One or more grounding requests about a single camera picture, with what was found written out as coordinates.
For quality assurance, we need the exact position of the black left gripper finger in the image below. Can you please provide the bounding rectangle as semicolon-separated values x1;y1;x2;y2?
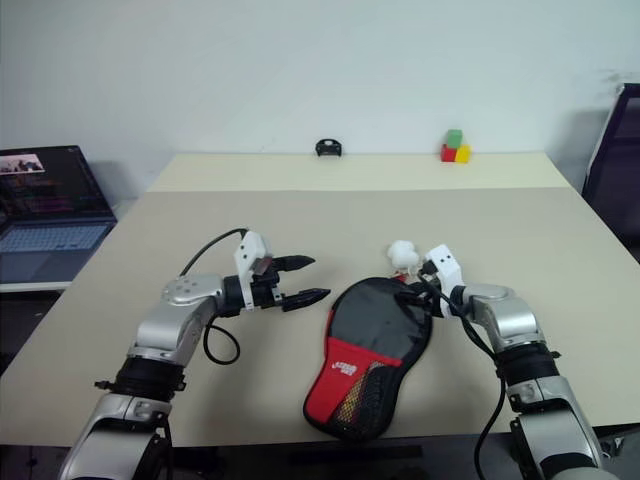
273;254;316;274
280;288;333;314

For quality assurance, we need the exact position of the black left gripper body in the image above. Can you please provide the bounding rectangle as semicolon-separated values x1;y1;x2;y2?
249;258;289;312

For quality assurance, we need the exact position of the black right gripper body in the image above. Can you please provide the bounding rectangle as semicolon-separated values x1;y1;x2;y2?
423;279;449;317

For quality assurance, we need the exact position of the white plush charm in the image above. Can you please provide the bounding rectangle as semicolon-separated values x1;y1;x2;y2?
385;240;420;274

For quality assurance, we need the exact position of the black red paddle case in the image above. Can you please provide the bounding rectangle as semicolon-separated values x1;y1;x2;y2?
302;277;435;442

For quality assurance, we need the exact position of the open grey laptop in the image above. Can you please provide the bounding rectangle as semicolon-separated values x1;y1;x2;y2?
0;144;119;284

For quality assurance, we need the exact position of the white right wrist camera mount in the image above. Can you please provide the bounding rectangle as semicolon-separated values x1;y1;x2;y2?
422;243;467;319

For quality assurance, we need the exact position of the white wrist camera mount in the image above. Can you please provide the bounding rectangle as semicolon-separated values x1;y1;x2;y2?
422;243;467;319
233;231;274;312

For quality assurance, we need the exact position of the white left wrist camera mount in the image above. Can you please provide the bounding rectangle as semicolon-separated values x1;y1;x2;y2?
233;231;274;312

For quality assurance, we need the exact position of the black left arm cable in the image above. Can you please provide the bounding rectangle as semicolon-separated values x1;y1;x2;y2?
178;228;250;366

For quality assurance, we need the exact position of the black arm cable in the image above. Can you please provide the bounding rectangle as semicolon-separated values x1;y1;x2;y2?
418;262;506;480
178;228;250;366

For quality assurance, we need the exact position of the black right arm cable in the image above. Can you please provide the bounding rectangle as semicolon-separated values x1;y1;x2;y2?
418;262;506;480

